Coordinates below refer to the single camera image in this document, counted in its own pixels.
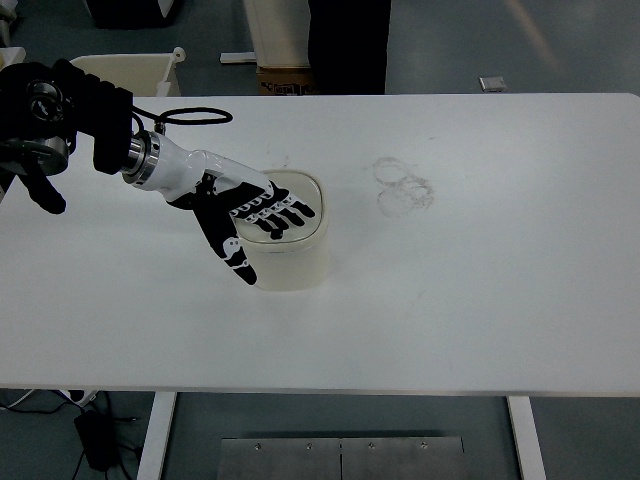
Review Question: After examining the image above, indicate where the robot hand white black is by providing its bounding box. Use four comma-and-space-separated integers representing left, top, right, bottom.
148, 133, 317, 288

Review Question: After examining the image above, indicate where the cream plastic trash bin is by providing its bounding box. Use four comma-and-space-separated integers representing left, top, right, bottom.
233, 169, 333, 293

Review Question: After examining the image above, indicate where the brown cardboard box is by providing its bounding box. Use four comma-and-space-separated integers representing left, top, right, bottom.
256, 64, 319, 96

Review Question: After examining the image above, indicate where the cream plastic chair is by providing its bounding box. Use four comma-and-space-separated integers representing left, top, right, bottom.
69, 46, 187, 98

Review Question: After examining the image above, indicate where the white pillar stand with base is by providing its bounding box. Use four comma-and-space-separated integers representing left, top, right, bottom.
219, 0, 314, 69

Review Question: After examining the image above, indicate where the black box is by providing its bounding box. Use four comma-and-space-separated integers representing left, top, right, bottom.
84, 0, 194, 29

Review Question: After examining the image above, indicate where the person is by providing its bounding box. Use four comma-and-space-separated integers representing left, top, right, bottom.
306, 0, 393, 96

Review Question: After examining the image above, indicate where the white side table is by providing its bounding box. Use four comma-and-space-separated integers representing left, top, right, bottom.
0, 45, 28, 69

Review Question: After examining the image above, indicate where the white table leg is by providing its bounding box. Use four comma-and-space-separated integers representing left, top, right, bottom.
135, 391, 178, 480
505, 395, 548, 480

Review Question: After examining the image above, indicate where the black power adapter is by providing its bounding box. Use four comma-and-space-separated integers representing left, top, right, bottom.
73, 406, 122, 472

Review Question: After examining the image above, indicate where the grey metal plate with screws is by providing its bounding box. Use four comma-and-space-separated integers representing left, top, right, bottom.
217, 435, 466, 480

